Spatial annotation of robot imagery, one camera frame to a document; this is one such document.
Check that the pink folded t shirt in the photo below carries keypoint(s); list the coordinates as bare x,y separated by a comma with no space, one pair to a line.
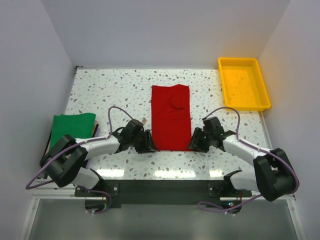
94,125

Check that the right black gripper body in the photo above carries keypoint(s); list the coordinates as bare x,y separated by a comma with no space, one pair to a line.
211,136

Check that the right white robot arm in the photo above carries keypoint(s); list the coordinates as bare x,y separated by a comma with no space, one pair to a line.
272,175

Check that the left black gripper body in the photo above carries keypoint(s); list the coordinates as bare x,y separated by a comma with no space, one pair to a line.
137,142

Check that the yellow plastic bin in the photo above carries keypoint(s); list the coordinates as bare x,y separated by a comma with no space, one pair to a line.
243,85

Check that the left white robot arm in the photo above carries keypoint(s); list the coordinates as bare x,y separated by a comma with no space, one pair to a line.
65,162

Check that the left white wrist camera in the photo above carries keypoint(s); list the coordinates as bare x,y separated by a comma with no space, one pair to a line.
144,121

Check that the red t shirt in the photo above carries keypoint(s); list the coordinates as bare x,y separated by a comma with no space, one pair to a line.
170,117

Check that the aluminium frame rail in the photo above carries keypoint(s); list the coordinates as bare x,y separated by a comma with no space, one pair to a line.
48,189

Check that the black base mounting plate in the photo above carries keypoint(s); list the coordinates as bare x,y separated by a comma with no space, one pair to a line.
170,192

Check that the green folded t shirt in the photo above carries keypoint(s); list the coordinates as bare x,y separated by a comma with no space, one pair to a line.
78,126

